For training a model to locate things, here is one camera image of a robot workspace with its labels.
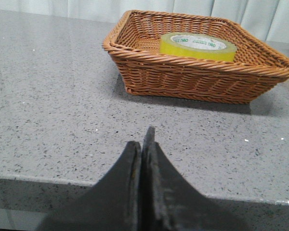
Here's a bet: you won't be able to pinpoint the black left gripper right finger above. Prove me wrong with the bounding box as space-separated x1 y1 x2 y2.
140 126 241 231

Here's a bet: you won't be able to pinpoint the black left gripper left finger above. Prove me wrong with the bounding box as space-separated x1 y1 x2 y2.
37 141 141 231

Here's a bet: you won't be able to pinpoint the yellow tape roll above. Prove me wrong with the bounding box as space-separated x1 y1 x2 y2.
159 32 237 62

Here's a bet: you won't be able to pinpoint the brown wicker basket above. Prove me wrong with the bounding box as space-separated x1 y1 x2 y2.
103 10 289 104

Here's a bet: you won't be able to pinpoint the white curtain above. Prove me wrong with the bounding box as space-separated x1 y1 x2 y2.
0 0 289 46

